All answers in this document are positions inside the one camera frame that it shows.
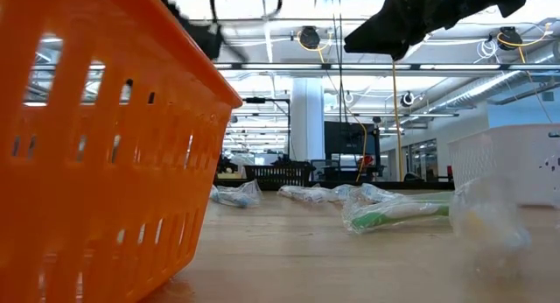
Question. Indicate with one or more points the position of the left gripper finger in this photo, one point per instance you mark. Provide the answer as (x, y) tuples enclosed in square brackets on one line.
[(234, 48)]

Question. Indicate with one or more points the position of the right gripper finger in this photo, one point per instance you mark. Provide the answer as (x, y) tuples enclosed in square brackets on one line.
[(394, 27)]

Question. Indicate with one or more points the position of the grey toothbrush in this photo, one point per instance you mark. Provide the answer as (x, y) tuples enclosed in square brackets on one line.
[(490, 228), (302, 193)]

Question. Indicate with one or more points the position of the green toothbrush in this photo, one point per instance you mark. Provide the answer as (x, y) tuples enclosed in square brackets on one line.
[(394, 214)]

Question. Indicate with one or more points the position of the white round column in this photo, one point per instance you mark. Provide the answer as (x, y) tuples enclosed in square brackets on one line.
[(307, 119)]

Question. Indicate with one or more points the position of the black monitor on stand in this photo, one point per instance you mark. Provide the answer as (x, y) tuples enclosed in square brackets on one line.
[(347, 138)]

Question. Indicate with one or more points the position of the black plastic basket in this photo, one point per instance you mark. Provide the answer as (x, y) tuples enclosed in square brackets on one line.
[(280, 176)]

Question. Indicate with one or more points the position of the red background object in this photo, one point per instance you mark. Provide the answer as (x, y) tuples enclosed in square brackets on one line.
[(365, 161)]

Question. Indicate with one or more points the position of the white plastic basket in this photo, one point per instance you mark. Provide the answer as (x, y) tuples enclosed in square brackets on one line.
[(503, 163)]

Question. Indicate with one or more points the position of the orange plastic basket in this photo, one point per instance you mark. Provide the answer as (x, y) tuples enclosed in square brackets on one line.
[(109, 198)]

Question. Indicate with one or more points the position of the black background gantry frame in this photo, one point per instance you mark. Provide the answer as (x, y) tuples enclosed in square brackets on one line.
[(258, 100)]

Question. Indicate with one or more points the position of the silver ventilation duct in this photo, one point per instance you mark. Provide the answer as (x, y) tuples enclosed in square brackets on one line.
[(490, 89)]

